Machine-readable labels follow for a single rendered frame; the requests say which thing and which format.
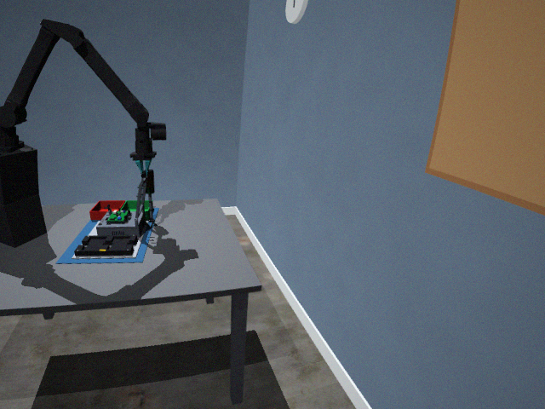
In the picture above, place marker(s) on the green circuit board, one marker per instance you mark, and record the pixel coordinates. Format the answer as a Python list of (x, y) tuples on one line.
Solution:
[(117, 216)]

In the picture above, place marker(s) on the red bin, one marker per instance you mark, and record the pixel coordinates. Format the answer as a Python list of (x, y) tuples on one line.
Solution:
[(98, 212)]

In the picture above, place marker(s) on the green bin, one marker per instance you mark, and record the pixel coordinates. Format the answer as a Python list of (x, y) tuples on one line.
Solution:
[(131, 205)]

